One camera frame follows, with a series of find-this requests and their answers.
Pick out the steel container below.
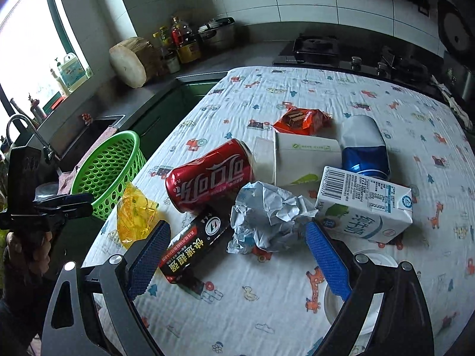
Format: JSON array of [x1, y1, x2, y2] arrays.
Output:
[[444, 52, 475, 101]]

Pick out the orange snack wrapper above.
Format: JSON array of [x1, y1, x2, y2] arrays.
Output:
[[273, 107, 332, 136]]

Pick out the person's left hand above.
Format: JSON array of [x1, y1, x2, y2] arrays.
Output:
[[4, 230, 52, 280]]

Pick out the white paper cup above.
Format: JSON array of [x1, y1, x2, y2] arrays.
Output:
[[253, 131, 342, 187]]

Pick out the green kitchen cabinet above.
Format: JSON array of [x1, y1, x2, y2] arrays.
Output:
[[125, 71, 228, 146]]

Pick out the black gas stove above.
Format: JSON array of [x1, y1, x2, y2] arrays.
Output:
[[273, 35, 443, 95]]

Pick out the red cola can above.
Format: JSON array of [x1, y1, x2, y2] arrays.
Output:
[[165, 138, 257, 214]]

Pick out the blue detergent bottle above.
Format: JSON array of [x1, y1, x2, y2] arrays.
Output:
[[58, 53, 88, 88]]

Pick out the cooking oil bottle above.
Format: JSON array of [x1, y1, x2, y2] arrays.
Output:
[[171, 16, 203, 64]]

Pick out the person's left forearm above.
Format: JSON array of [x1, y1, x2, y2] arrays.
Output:
[[0, 272, 58, 356]]

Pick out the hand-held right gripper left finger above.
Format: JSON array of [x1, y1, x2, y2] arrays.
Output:
[[40, 220, 173, 356]]

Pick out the printed white cloth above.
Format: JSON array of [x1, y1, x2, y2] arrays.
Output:
[[82, 66, 475, 356]]

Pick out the black round appliance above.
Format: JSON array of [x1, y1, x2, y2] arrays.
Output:
[[436, 0, 475, 68]]

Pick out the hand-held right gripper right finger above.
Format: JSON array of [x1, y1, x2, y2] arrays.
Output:
[[305, 220, 436, 356]]

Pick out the steel pressure cooker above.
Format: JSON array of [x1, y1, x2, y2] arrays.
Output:
[[197, 17, 237, 51]]

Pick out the yellow plastic wrapper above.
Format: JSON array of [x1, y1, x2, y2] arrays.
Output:
[[117, 182, 160, 249]]

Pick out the clear plastic cup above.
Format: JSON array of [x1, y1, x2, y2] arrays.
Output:
[[323, 250, 398, 336]]

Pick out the pink towel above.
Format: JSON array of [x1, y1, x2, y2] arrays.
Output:
[[57, 125, 118, 196]]

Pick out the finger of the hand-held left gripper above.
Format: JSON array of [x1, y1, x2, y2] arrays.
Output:
[[50, 204, 94, 219], [34, 193, 92, 209]]

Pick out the black cardboard box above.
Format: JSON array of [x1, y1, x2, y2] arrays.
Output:
[[159, 209, 235, 298]]

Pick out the steel faucet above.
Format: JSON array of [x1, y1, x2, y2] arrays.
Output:
[[5, 114, 63, 176]]

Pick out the crushed blue can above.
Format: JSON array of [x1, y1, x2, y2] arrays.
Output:
[[341, 115, 392, 181]]

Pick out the silver paper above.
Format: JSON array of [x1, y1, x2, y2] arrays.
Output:
[[227, 180, 320, 255]]

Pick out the steel sink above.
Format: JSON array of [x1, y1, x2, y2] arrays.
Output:
[[36, 114, 126, 173]]

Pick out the small white jar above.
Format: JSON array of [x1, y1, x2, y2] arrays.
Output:
[[165, 53, 182, 74]]

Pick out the green plastic basket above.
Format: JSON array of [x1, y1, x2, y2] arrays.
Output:
[[70, 131, 147, 221]]

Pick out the round wooden chopping block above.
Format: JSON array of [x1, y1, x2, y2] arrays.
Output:
[[109, 37, 159, 89]]

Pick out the white milk carton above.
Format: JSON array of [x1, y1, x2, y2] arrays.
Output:
[[315, 166, 414, 245]]

